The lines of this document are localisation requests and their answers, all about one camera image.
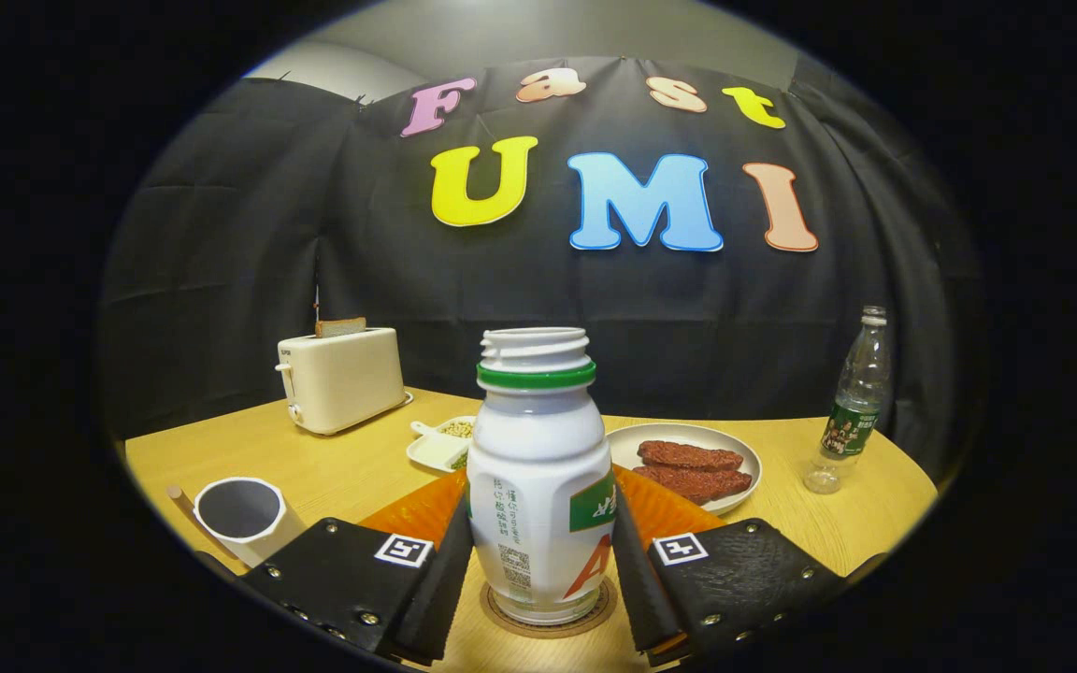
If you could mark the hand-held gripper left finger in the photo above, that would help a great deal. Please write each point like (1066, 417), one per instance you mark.
(436, 589)

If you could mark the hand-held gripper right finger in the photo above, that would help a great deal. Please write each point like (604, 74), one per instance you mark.
(639, 589)

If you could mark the round wooden coaster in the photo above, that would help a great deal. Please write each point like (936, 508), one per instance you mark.
(548, 632)

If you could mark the white juice bottle green label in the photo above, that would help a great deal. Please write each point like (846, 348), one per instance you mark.
(529, 467)

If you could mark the clear plastic water bottle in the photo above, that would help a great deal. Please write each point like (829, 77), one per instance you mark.
(852, 421)

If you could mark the brown meat slice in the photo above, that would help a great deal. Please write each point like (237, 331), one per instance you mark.
(697, 484)
(688, 455)

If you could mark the white divided condiment dish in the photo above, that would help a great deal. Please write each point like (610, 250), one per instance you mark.
(436, 453)

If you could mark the white round plate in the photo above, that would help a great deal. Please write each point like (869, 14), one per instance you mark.
(630, 437)

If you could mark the wooden table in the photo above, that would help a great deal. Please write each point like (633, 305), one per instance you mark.
(828, 533)

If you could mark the cream toaster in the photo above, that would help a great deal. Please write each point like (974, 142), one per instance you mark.
(347, 383)

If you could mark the toast slice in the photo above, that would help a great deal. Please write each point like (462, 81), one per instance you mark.
(340, 327)

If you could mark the black backdrop cloth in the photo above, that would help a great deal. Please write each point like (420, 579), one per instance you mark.
(221, 280)

